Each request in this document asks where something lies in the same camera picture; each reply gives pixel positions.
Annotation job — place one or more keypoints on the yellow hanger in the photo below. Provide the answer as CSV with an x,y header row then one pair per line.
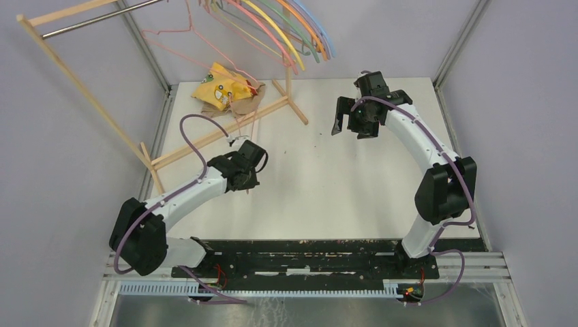
x,y
284,36

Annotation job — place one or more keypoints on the green hanger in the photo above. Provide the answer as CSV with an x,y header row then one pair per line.
x,y
281,29

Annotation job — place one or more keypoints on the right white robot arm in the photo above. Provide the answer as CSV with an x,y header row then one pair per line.
x,y
447,187

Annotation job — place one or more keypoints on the beige cloth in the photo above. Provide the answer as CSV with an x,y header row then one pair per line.
x,y
247,105

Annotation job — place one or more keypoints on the purple hanger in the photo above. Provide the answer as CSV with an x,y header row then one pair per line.
x,y
314,27

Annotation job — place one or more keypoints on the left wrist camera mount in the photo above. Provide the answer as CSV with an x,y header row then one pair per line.
x,y
236,141

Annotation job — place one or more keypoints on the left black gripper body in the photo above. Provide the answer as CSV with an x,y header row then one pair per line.
x,y
250,180

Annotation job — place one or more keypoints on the pink plastic hanger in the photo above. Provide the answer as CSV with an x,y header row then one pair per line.
x,y
271,36

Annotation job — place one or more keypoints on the pink wire hanger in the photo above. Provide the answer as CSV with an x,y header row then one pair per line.
x,y
176,33
236,118

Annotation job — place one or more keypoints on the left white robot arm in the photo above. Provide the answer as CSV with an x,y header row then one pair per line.
x,y
140,238

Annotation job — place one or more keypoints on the white slotted cable duct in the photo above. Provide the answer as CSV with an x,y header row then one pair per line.
x,y
191,288

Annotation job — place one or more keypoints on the orange hanger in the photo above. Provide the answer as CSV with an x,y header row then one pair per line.
x,y
309,27

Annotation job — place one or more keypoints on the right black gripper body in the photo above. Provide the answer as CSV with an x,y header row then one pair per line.
x,y
359,121

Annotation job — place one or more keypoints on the yellow garment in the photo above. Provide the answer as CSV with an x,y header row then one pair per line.
x,y
220,87

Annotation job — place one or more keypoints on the light blue hanger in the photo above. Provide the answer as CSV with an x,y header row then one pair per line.
x,y
322,31

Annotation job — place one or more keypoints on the metal rack rod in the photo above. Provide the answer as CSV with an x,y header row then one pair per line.
x,y
99,19

